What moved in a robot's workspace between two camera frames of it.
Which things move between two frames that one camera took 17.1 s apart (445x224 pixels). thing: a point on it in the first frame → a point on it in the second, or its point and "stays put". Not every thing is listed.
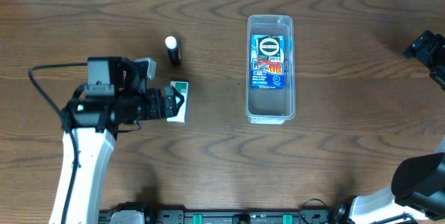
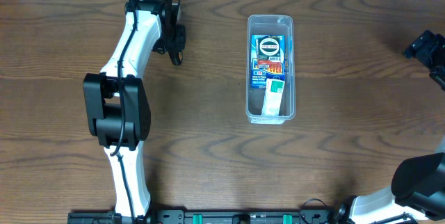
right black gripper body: (432, 46) stays put
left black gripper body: (127, 110) → (173, 31)
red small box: (272, 66) stays put
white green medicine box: (182, 87) → (273, 94)
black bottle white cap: (173, 49) stays put
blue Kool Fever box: (268, 62) stays put
